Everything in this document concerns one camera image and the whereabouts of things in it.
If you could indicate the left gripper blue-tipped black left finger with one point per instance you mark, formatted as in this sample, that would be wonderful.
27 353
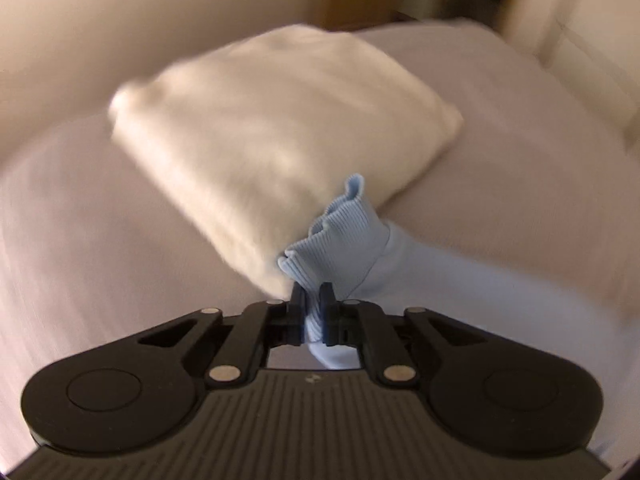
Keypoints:
258 329

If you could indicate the white wardrobe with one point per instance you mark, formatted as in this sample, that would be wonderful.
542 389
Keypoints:
591 46

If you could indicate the cream folded garment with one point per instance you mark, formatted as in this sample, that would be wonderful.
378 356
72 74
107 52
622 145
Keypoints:
252 141

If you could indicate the light blue sweatshirt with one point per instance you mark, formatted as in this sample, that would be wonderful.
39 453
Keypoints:
364 257

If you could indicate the white bed sheet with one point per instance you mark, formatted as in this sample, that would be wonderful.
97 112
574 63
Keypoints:
92 252

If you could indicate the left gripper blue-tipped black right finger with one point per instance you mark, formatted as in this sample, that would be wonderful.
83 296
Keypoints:
364 326

